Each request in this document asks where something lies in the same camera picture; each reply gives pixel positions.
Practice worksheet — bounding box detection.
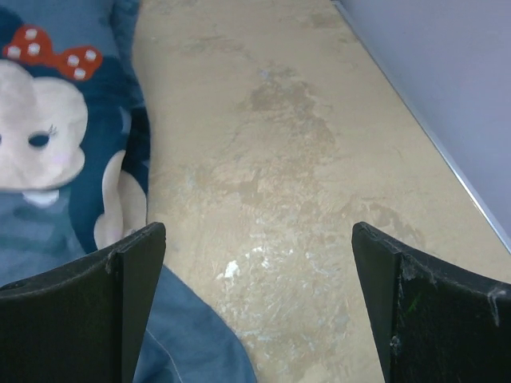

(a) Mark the blue cartoon print pillowcase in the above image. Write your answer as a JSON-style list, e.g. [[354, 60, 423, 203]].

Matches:
[[0, 0, 259, 383]]

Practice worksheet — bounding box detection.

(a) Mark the aluminium frame rail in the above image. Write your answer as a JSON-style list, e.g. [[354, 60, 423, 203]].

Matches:
[[337, 1, 510, 244]]

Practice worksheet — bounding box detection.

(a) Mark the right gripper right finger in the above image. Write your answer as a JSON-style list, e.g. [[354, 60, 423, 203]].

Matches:
[[351, 222, 510, 382]]

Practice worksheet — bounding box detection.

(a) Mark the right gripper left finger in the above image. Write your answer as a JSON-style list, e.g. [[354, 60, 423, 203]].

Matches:
[[1, 223, 166, 382]]

